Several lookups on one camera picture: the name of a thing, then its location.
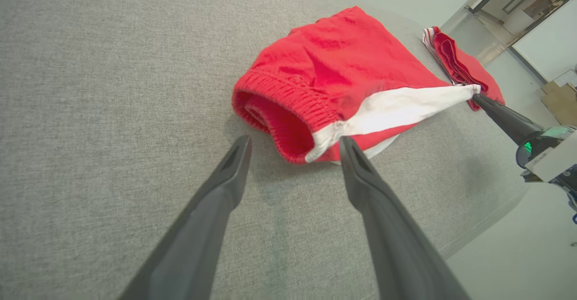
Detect brown cardboard box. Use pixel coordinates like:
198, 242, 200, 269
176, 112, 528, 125
541, 69, 577, 127

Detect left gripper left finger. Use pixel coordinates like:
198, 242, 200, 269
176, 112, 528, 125
118, 135, 252, 300

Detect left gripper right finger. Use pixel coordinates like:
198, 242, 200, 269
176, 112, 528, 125
338, 136, 472, 300

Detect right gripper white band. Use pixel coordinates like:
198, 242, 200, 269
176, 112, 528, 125
472, 93, 577, 183

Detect red basketball jersey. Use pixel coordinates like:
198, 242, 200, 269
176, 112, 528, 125
422, 26, 506, 111

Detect red white shorts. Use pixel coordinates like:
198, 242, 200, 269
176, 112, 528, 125
231, 6, 482, 165

